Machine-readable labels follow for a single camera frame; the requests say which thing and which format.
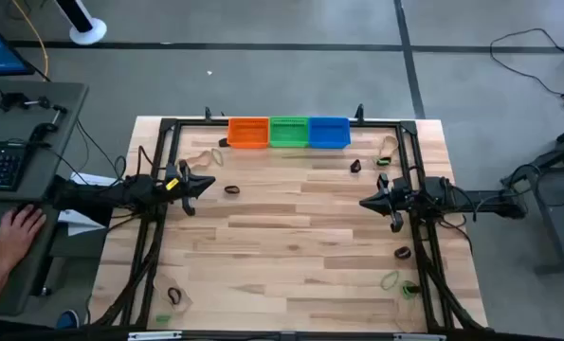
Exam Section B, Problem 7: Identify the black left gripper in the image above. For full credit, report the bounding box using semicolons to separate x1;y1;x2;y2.
165;159;216;217

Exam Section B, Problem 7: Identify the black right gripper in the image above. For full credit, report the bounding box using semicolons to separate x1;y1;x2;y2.
359;173;418;234

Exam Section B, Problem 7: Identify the tan wooden block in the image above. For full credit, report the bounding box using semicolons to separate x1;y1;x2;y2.
378;135;400;160

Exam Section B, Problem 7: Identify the orange plastic basket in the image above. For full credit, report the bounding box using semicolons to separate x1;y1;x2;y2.
227;117;270;150

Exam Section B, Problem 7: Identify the blue plastic basket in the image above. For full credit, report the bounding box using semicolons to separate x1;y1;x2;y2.
307;117;353;151

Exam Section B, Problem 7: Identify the green plastic basket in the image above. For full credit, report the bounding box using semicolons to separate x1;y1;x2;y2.
268;117;310;149

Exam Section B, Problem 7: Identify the white paper sheet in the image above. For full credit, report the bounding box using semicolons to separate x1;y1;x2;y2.
57;171;118;238

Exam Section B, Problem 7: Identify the grey desk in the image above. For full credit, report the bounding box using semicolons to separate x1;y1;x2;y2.
0;80;90;317

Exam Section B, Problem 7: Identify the black desk device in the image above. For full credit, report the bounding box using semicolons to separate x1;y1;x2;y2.
27;121;60;144

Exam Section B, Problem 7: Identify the blue shoe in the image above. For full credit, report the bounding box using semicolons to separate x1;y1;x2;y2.
55;309;82;331

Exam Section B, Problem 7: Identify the person's hand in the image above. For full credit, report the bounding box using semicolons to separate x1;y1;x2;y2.
0;204;47;272

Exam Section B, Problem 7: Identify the black clamp tool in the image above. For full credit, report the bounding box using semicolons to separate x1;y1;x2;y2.
0;88;69;116

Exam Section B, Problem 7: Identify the black metal table frame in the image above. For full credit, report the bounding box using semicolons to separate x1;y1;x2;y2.
89;104;489;332

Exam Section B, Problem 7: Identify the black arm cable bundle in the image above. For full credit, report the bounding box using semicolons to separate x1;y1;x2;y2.
90;212;163;329
412;221;487;332

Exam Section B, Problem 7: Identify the black desk cable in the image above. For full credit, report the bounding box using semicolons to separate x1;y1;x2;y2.
75;117;127;187

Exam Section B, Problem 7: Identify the silver metal bracket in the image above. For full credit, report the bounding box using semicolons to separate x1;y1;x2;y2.
127;331;184;341
392;332;447;341

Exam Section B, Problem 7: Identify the black floor cable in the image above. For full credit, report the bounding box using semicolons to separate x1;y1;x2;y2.
488;27;564;101

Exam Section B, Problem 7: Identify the yellow cable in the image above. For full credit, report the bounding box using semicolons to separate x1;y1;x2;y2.
9;0;51;82

